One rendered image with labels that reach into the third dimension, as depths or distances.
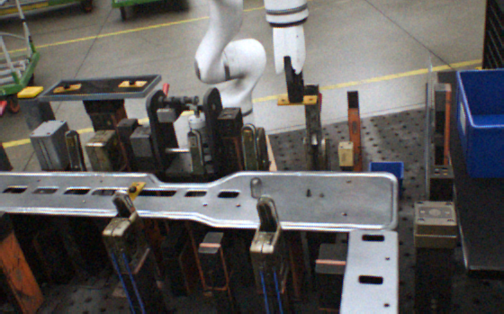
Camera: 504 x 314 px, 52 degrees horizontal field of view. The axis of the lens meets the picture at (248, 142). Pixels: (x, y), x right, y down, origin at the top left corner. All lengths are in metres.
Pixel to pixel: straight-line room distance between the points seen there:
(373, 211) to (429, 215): 0.15
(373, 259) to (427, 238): 0.11
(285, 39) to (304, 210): 0.40
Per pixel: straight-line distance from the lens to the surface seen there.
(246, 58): 1.66
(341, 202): 1.22
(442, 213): 1.10
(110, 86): 1.69
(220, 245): 1.18
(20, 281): 1.55
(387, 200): 1.23
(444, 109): 1.28
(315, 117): 1.31
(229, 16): 1.53
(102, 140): 1.54
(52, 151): 1.63
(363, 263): 1.07
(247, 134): 1.37
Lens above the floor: 1.73
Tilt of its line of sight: 29 degrees down
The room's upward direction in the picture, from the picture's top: 10 degrees counter-clockwise
